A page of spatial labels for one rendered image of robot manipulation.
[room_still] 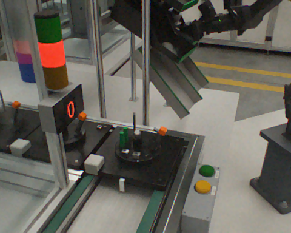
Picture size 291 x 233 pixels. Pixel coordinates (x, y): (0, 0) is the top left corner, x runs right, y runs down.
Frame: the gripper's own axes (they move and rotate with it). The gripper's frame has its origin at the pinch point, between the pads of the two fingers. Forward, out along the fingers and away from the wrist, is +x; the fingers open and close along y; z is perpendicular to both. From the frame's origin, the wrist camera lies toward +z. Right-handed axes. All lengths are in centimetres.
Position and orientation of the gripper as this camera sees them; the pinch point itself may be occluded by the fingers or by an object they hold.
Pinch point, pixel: (191, 27)
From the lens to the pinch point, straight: 120.5
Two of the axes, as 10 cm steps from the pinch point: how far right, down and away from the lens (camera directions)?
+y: -4.8, 4.5, -7.5
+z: -2.1, -8.9, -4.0
